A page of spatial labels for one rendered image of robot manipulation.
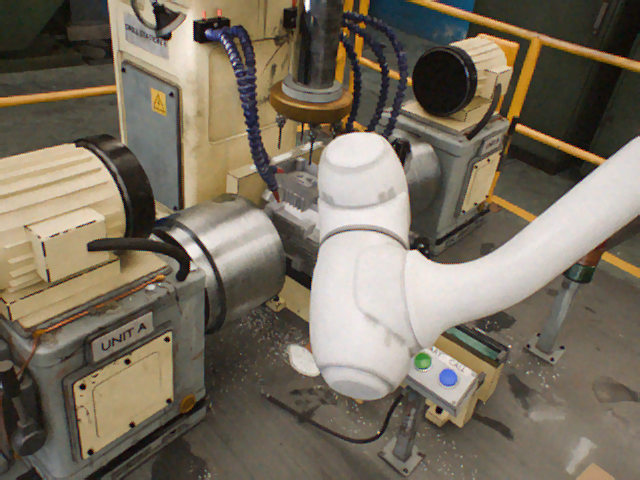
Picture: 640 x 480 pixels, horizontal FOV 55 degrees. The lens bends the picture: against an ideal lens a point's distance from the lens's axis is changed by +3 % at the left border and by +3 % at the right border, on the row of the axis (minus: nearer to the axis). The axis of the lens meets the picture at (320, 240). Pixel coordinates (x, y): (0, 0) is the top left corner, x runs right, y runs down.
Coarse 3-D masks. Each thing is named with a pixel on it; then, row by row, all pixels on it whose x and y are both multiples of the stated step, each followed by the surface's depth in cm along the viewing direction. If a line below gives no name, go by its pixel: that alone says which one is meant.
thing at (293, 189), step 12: (288, 168) 144; (300, 168) 145; (312, 168) 144; (288, 180) 137; (300, 180) 140; (312, 180) 140; (288, 192) 138; (300, 192) 136; (312, 192) 136; (300, 204) 137
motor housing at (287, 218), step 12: (264, 204) 143; (288, 204) 140; (312, 204) 136; (288, 216) 137; (300, 216) 137; (312, 216) 136; (276, 228) 140; (288, 228) 137; (288, 240) 138; (300, 240) 135; (312, 240) 134; (288, 252) 140; (300, 252) 136; (312, 252) 134; (312, 264) 136
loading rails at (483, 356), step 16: (288, 272) 146; (304, 272) 143; (288, 288) 148; (304, 288) 144; (272, 304) 149; (288, 304) 150; (304, 304) 146; (448, 336) 132; (464, 336) 132; (480, 336) 131; (448, 352) 134; (464, 352) 131; (480, 352) 128; (496, 352) 129; (480, 368) 130; (496, 368) 127; (400, 384) 133; (480, 384) 121; (432, 416) 125; (448, 416) 126; (464, 416) 124
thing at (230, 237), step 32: (160, 224) 116; (192, 224) 112; (224, 224) 114; (256, 224) 118; (192, 256) 108; (224, 256) 111; (256, 256) 115; (224, 288) 110; (256, 288) 117; (224, 320) 114
